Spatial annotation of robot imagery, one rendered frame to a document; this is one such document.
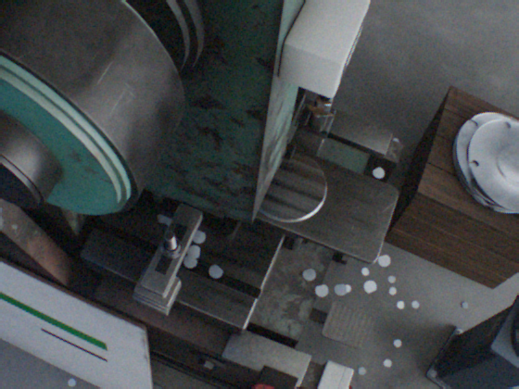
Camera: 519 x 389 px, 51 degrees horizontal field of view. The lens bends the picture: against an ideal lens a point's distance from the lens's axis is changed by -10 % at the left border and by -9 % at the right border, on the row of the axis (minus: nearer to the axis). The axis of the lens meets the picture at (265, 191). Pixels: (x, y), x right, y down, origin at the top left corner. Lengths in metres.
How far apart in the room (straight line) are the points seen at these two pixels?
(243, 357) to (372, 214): 0.32
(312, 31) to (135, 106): 0.13
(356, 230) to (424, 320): 0.87
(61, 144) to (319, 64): 0.17
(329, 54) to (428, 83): 1.78
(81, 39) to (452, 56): 2.05
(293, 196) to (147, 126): 0.63
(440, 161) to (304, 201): 0.69
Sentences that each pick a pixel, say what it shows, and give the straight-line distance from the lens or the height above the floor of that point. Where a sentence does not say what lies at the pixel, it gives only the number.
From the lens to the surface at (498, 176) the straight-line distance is 1.55.
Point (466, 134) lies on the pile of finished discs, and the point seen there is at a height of 0.38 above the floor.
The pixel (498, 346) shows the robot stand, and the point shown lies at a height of 0.45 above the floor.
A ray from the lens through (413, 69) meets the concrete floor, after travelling 2.16.
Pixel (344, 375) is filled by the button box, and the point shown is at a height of 0.63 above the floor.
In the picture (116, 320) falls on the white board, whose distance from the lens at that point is 1.08.
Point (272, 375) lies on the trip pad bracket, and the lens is 0.92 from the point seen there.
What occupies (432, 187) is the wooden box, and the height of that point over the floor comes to 0.35.
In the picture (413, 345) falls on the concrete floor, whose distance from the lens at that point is 1.73.
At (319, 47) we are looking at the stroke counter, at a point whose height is 1.33.
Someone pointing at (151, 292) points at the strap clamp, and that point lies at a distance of 0.91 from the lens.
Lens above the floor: 1.61
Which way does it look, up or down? 64 degrees down
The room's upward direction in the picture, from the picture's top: 10 degrees clockwise
